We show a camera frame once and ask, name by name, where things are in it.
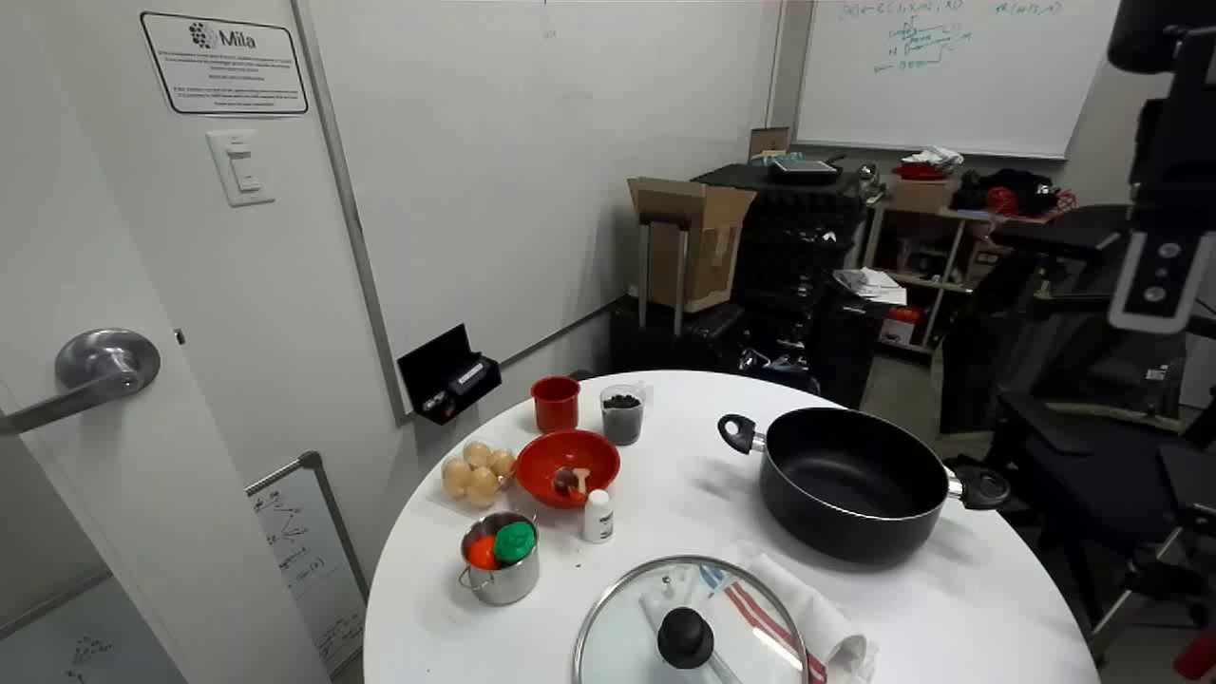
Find glass lid with black knob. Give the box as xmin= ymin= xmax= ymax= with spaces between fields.
xmin=567 ymin=551 xmax=814 ymax=684

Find black cooking pot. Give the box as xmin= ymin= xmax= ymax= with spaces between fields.
xmin=713 ymin=402 xmax=1014 ymax=565

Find clear measuring cup dark contents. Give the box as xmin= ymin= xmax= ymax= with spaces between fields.
xmin=597 ymin=383 xmax=647 ymax=450

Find red cup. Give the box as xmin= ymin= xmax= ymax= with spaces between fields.
xmin=528 ymin=374 xmax=586 ymax=439

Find open cardboard box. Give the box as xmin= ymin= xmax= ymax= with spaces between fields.
xmin=623 ymin=176 xmax=758 ymax=321

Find red bowl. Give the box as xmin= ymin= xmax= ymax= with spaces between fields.
xmin=509 ymin=425 xmax=623 ymax=513

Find open black case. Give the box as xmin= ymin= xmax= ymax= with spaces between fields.
xmin=394 ymin=323 xmax=504 ymax=425

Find small white bottle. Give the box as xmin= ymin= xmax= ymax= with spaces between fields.
xmin=576 ymin=487 xmax=614 ymax=546

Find black cabinet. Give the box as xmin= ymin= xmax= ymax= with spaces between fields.
xmin=605 ymin=155 xmax=889 ymax=411

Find green round toy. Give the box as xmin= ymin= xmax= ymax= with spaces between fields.
xmin=491 ymin=517 xmax=540 ymax=572

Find small brown cardboard box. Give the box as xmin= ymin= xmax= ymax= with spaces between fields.
xmin=746 ymin=124 xmax=793 ymax=165

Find black flat device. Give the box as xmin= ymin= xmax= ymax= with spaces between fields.
xmin=762 ymin=150 xmax=844 ymax=186

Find metal cup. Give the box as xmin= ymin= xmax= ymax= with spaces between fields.
xmin=457 ymin=508 xmax=544 ymax=612

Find cluttered storage shelf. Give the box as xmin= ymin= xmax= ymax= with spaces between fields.
xmin=858 ymin=143 xmax=1079 ymax=365

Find white towel with red stripes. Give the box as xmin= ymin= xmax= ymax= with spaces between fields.
xmin=637 ymin=542 xmax=882 ymax=684

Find small leaning whiteboard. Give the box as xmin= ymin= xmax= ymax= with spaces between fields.
xmin=247 ymin=450 xmax=371 ymax=675

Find white printed door sign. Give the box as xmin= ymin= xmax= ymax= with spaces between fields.
xmin=135 ymin=8 xmax=312 ymax=119

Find white light switch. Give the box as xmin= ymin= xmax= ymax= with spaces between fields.
xmin=205 ymin=124 xmax=276 ymax=213

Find large wall whiteboard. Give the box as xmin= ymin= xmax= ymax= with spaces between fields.
xmin=793 ymin=0 xmax=1126 ymax=165

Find silver door lever handle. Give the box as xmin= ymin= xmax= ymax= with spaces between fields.
xmin=0 ymin=328 xmax=164 ymax=442

